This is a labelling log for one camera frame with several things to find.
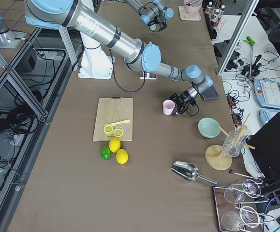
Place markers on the grey cloth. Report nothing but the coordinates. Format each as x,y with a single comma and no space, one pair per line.
210,94

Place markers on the glass rack tray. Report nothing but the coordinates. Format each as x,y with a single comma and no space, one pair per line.
222,206

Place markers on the green bowl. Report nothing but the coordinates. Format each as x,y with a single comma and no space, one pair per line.
208,127

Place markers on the yellow plastic knife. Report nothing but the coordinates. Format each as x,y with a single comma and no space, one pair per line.
118,122

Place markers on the black monitor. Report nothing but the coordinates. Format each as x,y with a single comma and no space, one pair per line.
267,147

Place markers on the aluminium frame post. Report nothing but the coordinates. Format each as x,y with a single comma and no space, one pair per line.
246,14

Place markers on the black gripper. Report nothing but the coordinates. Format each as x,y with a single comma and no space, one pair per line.
159,22
184,96

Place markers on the wooden mug tree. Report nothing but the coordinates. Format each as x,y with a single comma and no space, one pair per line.
215,156

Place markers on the lemon slice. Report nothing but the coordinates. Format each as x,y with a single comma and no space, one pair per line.
118,132
108,130

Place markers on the blue teach pendant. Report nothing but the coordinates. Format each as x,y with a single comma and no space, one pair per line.
266,114
267,93

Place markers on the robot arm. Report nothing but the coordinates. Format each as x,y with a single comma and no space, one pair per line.
154,13
138,56

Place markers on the bamboo cutting board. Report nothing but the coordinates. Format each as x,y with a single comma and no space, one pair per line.
111,110

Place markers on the green lime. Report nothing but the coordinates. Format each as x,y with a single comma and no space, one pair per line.
105,153

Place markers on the pink bowl of ice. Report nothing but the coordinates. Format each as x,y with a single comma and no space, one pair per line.
192,6

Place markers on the white wire cup rack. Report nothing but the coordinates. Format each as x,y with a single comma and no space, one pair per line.
149,76

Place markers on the pink cup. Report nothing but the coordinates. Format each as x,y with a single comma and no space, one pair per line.
168,107

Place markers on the wine glass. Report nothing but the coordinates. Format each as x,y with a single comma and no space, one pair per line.
238,221
236,193

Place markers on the cream tray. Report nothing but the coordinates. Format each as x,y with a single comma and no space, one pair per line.
191,14

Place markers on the metal scoop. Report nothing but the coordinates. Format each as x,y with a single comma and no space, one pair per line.
189,171

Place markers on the glass mug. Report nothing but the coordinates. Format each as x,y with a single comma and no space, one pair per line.
233,144

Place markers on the yellow lemon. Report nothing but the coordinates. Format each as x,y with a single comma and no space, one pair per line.
114,144
122,156

